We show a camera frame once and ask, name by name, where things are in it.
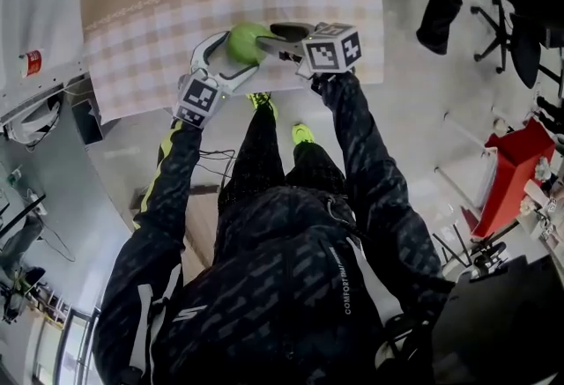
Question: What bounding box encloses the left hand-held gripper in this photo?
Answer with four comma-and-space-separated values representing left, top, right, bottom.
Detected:
171, 30, 261, 129

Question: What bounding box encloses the person's yellow shoe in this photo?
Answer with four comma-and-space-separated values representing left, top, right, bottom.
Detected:
245, 91, 279, 120
291, 122, 316, 145

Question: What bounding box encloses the black folding stand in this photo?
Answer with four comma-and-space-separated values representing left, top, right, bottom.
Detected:
431, 222, 508, 281

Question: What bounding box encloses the person's dark patterned jacket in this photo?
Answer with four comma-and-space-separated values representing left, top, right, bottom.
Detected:
149, 184, 397, 385

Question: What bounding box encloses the person's right yellow shoe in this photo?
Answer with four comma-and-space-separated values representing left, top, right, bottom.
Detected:
291, 122, 316, 145

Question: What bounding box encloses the black floor cable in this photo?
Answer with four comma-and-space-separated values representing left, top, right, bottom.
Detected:
196, 148, 239, 181

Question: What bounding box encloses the black panel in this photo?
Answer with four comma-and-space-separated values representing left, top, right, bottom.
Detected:
434, 255, 564, 385

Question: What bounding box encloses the person's left leg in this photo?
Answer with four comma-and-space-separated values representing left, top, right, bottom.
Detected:
218, 103, 287, 208

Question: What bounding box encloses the white metal shelf rack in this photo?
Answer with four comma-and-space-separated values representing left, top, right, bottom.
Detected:
0, 0, 92, 129

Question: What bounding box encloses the person's right leg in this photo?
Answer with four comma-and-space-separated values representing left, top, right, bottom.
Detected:
285, 141, 349, 199

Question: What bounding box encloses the white black-strapped bag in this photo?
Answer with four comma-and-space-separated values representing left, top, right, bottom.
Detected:
4, 99, 61, 149

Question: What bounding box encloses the black office chair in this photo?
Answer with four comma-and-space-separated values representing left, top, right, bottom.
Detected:
470, 0, 564, 89

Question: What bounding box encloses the person's left forearm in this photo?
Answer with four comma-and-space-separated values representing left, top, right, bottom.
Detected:
131, 118, 208, 239

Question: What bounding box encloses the person's right forearm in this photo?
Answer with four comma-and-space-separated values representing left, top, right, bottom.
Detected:
310, 70, 424, 243

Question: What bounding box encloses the red white can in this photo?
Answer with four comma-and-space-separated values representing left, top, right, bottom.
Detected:
18, 48, 46, 79

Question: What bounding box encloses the green ball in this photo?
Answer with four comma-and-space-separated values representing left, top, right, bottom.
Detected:
226, 21, 277, 66

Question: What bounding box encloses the person's left yellow shoe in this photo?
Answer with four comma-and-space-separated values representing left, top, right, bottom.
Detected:
245, 91, 279, 120

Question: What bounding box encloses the person's leg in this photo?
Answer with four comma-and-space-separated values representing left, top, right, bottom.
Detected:
285, 141, 349, 199
218, 103, 287, 208

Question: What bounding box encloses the wooden low stool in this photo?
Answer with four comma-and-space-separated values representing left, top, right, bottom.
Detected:
131, 184, 221, 274

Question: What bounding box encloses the white power strip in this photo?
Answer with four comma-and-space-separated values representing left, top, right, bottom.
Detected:
28, 190, 48, 217

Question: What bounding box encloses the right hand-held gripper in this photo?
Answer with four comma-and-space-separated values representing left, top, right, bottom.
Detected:
255, 21, 363, 80

